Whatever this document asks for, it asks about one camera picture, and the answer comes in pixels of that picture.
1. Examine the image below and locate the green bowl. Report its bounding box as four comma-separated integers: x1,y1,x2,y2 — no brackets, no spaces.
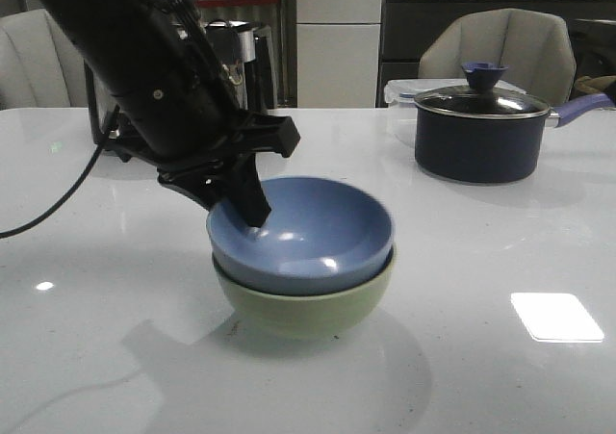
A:
213,247,398,340

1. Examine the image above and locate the black cable left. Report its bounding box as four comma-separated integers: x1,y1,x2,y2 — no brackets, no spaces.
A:
0,106,121,241

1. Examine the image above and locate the beige chair left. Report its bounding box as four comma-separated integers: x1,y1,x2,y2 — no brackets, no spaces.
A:
1,10,88,110

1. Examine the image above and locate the beige chair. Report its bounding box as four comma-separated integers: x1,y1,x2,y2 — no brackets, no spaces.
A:
1,10,88,110
418,8,577,105

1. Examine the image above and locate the dark blue saucepan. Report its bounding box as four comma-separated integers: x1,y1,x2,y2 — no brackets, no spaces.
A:
415,92,615,184

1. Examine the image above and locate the black chrome four-slot toaster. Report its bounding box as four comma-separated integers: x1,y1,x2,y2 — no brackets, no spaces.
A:
84,19,278,150

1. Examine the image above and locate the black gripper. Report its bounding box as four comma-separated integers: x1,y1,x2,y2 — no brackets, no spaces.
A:
112,109,300,227

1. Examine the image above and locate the dark kitchen counter cabinet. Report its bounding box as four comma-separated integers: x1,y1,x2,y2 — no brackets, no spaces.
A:
377,0,615,106

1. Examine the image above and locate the glass pot lid blue knob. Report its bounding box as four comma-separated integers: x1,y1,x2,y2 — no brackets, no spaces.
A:
415,62,549,119

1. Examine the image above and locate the white refrigerator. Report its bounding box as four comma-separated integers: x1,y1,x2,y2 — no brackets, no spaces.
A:
296,0,382,108

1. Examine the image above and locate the blue bowl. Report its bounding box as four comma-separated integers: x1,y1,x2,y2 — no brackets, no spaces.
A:
206,176,394,296

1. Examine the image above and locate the beige chair right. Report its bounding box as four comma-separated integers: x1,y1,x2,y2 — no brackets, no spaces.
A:
418,8,577,105

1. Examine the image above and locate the clear plastic food container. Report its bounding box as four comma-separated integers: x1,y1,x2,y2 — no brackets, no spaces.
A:
384,78,526,110

